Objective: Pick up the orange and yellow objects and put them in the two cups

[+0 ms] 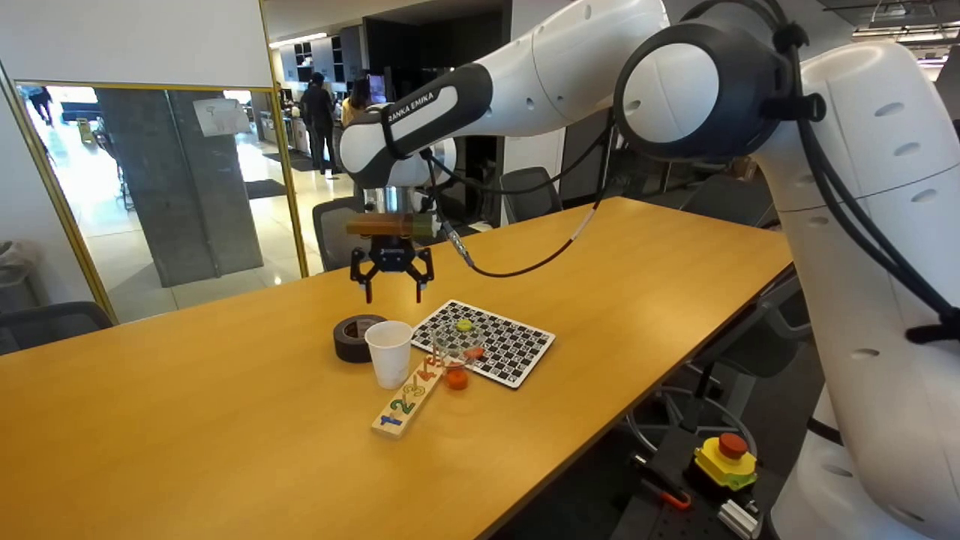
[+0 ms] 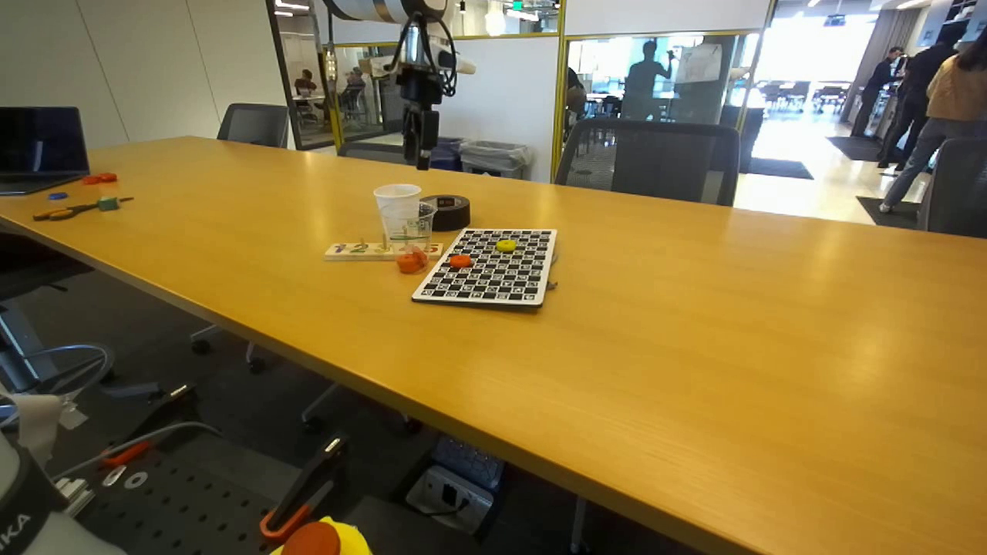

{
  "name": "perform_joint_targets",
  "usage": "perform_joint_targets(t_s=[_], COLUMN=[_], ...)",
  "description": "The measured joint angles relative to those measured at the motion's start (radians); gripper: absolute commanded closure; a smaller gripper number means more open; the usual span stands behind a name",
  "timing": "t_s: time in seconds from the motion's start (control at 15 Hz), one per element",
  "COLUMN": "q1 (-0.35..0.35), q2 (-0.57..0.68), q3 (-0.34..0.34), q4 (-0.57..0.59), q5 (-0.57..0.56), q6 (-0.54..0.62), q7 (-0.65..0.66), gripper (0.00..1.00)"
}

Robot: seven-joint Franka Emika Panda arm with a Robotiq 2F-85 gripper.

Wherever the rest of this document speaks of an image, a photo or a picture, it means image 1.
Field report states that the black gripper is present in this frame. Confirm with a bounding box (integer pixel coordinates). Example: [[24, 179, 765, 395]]
[[347, 236, 439, 307]]

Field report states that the grey office chair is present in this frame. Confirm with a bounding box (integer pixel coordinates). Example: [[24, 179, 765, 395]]
[[0, 300, 113, 356], [310, 193, 451, 274], [497, 165, 564, 226]]

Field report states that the clear plastic cup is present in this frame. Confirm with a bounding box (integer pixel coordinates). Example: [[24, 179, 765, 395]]
[[361, 318, 416, 391]]

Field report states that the dark tape roll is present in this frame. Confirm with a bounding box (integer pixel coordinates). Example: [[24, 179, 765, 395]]
[[331, 311, 388, 367]]

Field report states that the wooden number puzzle strip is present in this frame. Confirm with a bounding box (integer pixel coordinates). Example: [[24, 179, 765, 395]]
[[369, 354, 451, 442]]

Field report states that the yellow framed glass partition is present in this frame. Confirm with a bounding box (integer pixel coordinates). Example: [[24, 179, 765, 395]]
[[0, 60, 313, 328]]

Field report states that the black white checker calibration board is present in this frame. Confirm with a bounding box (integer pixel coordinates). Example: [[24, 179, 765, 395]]
[[407, 298, 559, 394]]

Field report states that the yellow red emergency stop button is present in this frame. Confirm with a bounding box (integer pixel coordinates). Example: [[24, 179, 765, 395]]
[[694, 428, 763, 496]]

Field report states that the small white box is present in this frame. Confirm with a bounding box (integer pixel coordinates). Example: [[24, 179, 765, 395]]
[[716, 496, 765, 540]]

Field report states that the brown wrist camera box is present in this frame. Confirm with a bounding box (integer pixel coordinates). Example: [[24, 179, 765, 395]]
[[345, 213, 445, 243]]

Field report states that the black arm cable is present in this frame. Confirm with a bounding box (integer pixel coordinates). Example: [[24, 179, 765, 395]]
[[416, 117, 617, 282]]

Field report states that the black clamp orange handle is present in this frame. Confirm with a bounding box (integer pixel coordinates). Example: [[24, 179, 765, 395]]
[[630, 452, 696, 517]]

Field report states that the thick black cable bundle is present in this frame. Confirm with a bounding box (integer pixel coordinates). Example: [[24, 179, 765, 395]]
[[778, 17, 960, 348]]

